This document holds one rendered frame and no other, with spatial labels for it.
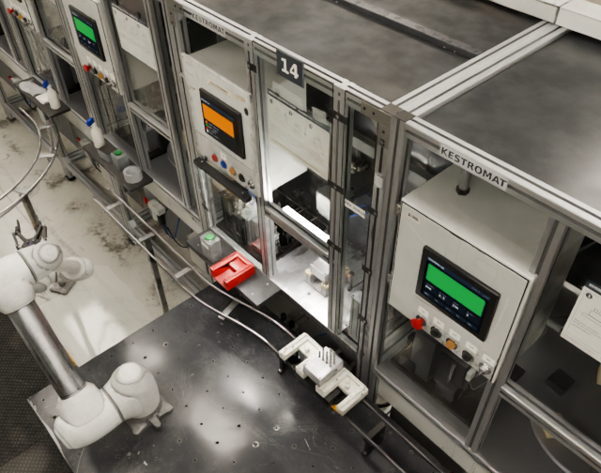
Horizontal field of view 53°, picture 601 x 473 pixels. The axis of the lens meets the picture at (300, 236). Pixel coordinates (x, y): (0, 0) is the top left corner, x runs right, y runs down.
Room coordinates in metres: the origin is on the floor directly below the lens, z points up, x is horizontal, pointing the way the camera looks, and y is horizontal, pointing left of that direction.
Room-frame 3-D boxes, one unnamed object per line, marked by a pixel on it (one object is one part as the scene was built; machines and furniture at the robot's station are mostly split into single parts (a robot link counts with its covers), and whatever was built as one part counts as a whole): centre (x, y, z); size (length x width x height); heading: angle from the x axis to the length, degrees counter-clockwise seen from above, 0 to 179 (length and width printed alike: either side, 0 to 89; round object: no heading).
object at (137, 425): (1.27, 0.65, 0.71); 0.22 x 0.18 x 0.06; 41
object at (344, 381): (1.32, -0.08, 0.84); 0.36 x 0.14 x 0.10; 41
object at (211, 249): (1.93, 0.40, 0.97); 0.08 x 0.08 x 0.12; 41
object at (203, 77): (2.03, 0.21, 1.60); 0.42 x 0.29 x 0.46; 41
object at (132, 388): (1.28, 0.67, 0.85); 0.18 x 0.16 x 0.22; 132
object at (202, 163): (1.94, 0.32, 1.37); 0.36 x 0.04 x 0.04; 41
